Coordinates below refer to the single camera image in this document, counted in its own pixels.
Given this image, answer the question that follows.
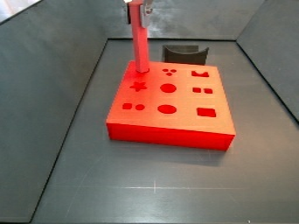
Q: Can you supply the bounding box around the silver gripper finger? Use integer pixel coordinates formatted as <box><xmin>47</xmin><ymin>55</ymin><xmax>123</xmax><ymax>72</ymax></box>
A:
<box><xmin>123</xmin><ymin>0</ymin><xmax>133</xmax><ymax>25</ymax></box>
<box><xmin>141</xmin><ymin>0</ymin><xmax>154</xmax><ymax>28</ymax></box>

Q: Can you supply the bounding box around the red hexagonal peg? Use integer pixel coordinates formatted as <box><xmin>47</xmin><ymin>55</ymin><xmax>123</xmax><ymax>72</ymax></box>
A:
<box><xmin>129</xmin><ymin>0</ymin><xmax>150</xmax><ymax>73</ymax></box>

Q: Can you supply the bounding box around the red shape-hole block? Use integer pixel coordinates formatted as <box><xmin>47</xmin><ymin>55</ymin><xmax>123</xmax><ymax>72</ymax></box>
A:
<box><xmin>107</xmin><ymin>62</ymin><xmax>237</xmax><ymax>151</ymax></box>

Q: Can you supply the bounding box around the black curved peg holder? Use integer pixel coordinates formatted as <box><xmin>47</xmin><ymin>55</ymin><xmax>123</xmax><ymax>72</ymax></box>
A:
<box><xmin>163</xmin><ymin>45</ymin><xmax>210</xmax><ymax>65</ymax></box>

